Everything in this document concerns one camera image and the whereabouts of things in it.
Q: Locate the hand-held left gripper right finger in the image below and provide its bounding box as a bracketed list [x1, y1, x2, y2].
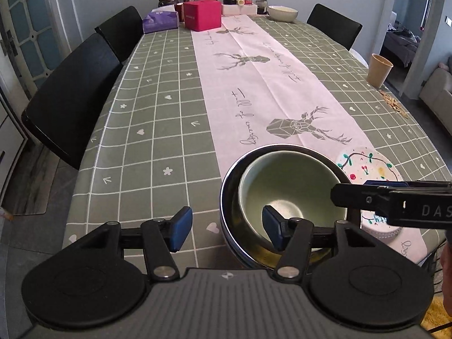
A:
[262, 205, 390, 279]

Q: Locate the metal door handle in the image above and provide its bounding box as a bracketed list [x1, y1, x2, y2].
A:
[0, 30, 18, 57]

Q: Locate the white box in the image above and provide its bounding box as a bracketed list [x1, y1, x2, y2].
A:
[222, 3, 258, 16]

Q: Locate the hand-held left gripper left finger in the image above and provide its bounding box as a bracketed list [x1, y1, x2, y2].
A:
[71, 207, 193, 282]

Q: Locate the purple tissue pack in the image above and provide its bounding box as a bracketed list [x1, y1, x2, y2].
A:
[142, 10, 179, 34]

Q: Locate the grey floor mat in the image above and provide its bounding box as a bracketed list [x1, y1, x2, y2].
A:
[0, 144, 60, 216]

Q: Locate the white glass-panel door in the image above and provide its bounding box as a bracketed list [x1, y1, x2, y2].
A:
[0, 0, 69, 90]

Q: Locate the white floral ceramic plate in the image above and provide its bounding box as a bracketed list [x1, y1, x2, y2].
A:
[335, 145, 403, 234]

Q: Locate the pile of seed shells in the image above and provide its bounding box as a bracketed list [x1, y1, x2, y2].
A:
[379, 90, 410, 118]

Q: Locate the pink box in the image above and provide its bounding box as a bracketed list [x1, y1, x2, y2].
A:
[182, 0, 222, 31]

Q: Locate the beige sofa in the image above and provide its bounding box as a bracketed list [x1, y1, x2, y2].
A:
[420, 66, 452, 114]

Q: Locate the clear glass flowered plate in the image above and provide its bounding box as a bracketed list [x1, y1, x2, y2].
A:
[360, 219, 404, 245]

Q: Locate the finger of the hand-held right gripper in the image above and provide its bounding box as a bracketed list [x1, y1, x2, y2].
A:
[363, 180, 452, 190]

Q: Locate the beige cup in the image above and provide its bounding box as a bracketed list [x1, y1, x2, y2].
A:
[366, 53, 394, 88]

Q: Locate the person's right forearm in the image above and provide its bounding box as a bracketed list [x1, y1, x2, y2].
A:
[439, 229, 452, 320]

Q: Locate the white ceramic bowl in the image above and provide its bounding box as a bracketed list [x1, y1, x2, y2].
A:
[268, 5, 299, 22]

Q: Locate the bed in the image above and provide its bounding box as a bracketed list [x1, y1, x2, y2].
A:
[383, 28, 419, 68]

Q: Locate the black chair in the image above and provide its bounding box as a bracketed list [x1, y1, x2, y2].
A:
[21, 32, 122, 170]
[307, 3, 363, 51]
[95, 6, 144, 65]

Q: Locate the yellow rug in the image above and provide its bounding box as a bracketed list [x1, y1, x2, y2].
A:
[422, 295, 452, 333]

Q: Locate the white cabinet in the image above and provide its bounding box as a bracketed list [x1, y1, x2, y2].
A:
[0, 90, 28, 198]

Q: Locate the orange steel-lined bowl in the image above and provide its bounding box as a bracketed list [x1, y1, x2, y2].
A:
[220, 144, 361, 270]

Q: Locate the green ceramic bowl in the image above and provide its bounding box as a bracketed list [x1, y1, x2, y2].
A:
[238, 150, 349, 246]

